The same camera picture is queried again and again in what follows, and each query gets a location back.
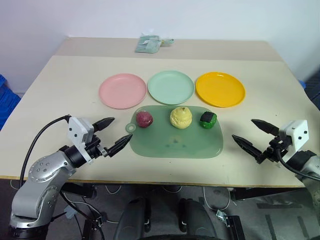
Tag dark red fruit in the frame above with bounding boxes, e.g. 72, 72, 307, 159
135, 111, 154, 129

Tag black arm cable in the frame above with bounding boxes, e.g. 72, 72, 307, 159
19, 114, 71, 187
275, 147, 320, 181

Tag black bracket with metal clamp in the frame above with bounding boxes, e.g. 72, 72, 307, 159
215, 209, 245, 240

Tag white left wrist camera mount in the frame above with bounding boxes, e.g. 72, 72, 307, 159
66, 116, 95, 163

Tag folded green cloth pouch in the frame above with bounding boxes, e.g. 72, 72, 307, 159
135, 32, 163, 54

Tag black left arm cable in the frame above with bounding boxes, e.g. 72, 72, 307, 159
19, 114, 71, 187

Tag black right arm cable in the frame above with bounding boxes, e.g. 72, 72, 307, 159
275, 147, 320, 181

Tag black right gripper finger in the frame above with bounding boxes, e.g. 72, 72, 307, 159
250, 119, 281, 136
231, 134, 266, 165

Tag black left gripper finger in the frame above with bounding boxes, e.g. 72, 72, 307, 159
92, 116, 116, 133
103, 133, 134, 158

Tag green and black toy vegetable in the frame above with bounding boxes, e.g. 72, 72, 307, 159
199, 111, 217, 130

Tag dark rounded shape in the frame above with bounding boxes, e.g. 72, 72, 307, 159
113, 197, 152, 240

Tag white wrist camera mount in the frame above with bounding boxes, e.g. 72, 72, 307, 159
66, 116, 95, 163
278, 119, 309, 161

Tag pink plate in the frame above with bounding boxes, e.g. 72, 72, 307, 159
98, 73, 148, 110

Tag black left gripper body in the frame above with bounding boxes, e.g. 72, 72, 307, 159
84, 134, 106, 160

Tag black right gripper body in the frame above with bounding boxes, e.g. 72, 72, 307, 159
262, 134, 293, 163

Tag mint green plate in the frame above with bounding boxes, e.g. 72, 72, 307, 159
147, 70, 195, 106

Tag yellow plate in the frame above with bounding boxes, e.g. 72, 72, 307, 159
195, 71, 247, 109

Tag white floor cable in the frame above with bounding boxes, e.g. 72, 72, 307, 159
201, 186, 233, 210

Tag black table frame bar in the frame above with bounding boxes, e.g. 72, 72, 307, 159
233, 187, 305, 201

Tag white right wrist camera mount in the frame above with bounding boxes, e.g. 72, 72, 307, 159
278, 119, 309, 161

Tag green cutting board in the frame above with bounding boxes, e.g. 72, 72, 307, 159
124, 104, 225, 159

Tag bright blue plastic crate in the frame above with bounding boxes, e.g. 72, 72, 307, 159
0, 73, 22, 132

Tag pale yellow toy cabbage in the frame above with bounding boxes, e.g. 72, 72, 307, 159
169, 106, 193, 130

